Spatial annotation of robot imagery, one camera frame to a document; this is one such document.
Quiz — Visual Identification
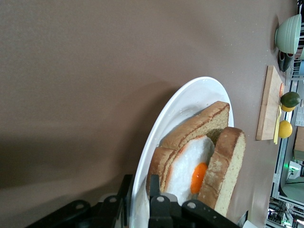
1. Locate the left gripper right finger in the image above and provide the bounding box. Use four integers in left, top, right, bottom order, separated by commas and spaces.
149, 174, 162, 200

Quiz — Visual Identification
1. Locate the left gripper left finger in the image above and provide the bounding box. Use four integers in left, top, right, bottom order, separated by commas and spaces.
118, 174, 134, 210

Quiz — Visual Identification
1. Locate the fried egg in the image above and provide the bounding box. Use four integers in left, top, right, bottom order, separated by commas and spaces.
163, 135, 216, 207

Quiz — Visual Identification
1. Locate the brown bread slice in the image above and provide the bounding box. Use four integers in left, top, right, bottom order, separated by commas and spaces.
146, 101, 230, 200
197, 126, 247, 218

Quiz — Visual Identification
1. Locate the white round plate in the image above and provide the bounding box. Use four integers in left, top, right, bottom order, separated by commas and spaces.
131, 76, 235, 228

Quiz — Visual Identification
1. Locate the yellow plastic fork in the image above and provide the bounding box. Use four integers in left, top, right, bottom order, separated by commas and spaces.
273, 111, 280, 145

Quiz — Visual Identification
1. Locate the wooden cutting board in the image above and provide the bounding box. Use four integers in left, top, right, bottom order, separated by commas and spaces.
256, 65, 285, 141

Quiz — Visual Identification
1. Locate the dark green avocado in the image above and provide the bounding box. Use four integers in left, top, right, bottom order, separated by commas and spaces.
280, 91, 301, 108

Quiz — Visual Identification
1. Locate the pale green bowl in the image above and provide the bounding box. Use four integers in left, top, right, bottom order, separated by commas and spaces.
275, 13, 303, 54

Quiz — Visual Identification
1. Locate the white wire rack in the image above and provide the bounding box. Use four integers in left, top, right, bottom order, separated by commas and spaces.
286, 59, 304, 80

